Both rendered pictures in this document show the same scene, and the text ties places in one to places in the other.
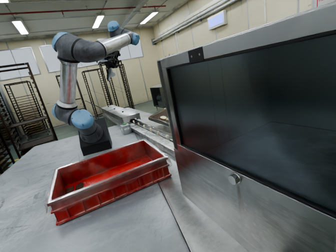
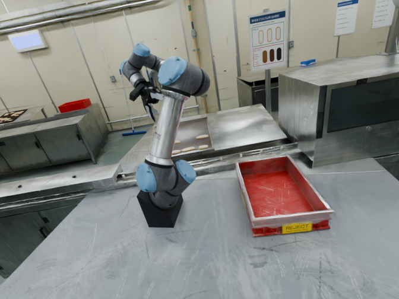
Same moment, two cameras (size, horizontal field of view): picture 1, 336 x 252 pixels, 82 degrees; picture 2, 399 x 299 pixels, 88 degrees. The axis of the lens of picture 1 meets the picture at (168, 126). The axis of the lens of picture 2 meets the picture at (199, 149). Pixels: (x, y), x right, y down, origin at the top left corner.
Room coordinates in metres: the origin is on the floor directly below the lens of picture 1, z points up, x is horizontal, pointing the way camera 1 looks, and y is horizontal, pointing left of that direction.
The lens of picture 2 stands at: (0.73, 1.17, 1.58)
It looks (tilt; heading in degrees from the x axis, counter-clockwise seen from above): 27 degrees down; 298
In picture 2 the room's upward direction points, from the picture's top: 11 degrees counter-clockwise
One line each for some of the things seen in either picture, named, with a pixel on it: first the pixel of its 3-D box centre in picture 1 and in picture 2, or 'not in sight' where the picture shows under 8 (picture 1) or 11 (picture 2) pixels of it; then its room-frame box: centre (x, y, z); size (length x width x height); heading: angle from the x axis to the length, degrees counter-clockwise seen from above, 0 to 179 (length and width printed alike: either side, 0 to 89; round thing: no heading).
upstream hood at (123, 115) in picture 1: (116, 112); (32, 188); (2.41, 0.60, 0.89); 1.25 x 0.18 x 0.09; 25
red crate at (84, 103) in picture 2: not in sight; (75, 105); (4.82, -1.64, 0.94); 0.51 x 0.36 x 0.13; 29
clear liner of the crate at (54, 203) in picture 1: (110, 171); (274, 188); (0.81, 0.30, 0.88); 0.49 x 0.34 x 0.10; 112
